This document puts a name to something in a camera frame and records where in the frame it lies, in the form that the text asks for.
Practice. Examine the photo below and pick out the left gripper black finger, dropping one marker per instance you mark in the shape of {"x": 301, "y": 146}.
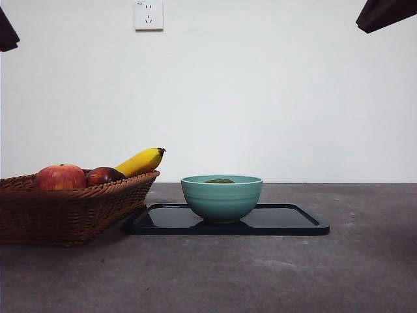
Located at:
{"x": 6, "y": 36}

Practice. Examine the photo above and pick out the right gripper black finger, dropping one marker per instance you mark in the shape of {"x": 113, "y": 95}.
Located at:
{"x": 387, "y": 13}

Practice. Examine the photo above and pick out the green avocado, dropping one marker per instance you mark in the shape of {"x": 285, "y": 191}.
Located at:
{"x": 220, "y": 181}

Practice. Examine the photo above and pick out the teal ceramic bowl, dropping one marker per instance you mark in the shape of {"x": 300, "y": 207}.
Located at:
{"x": 221, "y": 202}

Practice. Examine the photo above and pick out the red yellow apple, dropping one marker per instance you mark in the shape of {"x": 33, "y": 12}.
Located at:
{"x": 60, "y": 177}

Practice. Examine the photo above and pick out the dark red plum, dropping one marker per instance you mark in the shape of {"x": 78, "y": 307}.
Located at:
{"x": 104, "y": 175}

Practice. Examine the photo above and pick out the yellow banana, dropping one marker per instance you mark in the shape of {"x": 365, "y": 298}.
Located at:
{"x": 140, "y": 161}

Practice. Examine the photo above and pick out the brown wicker basket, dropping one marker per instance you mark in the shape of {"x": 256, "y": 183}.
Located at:
{"x": 65, "y": 215}

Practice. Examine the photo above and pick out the black rectangular tray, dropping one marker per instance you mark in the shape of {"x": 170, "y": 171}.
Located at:
{"x": 286, "y": 221}

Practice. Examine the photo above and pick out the white wall socket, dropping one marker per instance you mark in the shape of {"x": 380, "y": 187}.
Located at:
{"x": 149, "y": 16}

